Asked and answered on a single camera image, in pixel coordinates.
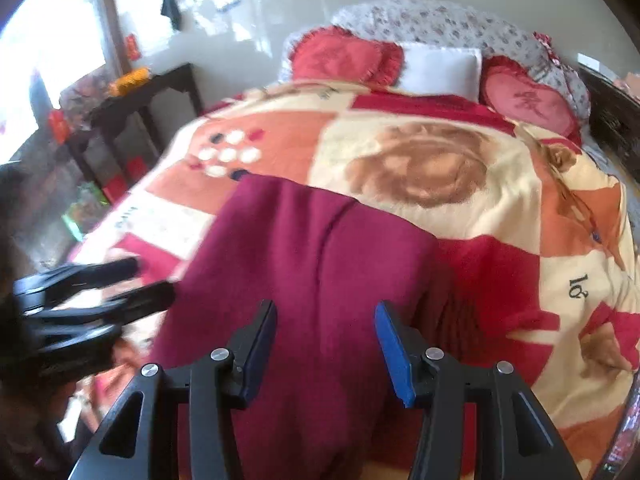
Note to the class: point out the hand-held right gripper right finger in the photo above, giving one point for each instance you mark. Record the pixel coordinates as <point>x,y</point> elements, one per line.
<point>392,345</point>

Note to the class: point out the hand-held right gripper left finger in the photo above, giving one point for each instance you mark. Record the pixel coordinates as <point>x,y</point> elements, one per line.
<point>262,340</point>

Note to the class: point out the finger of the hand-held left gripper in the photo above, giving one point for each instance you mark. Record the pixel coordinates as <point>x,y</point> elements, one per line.
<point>140,300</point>
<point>90,275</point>

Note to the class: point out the maroon garment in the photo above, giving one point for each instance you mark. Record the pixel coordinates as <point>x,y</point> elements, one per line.
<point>310,260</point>

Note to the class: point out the green packet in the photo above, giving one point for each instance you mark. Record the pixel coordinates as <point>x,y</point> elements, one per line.
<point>85,207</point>

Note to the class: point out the red storage box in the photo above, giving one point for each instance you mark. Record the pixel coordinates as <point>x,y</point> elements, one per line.
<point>116,186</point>

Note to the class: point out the printed blanket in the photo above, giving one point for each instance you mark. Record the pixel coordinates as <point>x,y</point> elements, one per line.
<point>425,160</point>

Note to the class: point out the orange toy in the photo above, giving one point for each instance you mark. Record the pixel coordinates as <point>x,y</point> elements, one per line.
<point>131,80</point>

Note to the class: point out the black side table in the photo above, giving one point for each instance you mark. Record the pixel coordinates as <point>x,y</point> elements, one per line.
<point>170,77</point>

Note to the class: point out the bright window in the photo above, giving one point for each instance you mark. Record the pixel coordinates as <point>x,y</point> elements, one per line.
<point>60,35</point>

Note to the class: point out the red heart pillow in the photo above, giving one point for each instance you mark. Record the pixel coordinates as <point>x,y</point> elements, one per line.
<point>530,102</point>
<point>340,57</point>

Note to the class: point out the white pillow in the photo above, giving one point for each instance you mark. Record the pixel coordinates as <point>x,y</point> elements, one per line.
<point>440,70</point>

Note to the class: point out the black hanging cloth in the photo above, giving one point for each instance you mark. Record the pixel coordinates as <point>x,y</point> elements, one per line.
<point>171,7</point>

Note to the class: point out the dark wooden furniture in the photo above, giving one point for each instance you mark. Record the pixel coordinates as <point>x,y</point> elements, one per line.
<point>610,115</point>

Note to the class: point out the floral grey headboard cushion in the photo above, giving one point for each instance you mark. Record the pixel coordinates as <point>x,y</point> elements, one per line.
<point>450,22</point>

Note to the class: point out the red wall sticker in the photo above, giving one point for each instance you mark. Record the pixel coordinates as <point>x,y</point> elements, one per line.
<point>131,46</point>

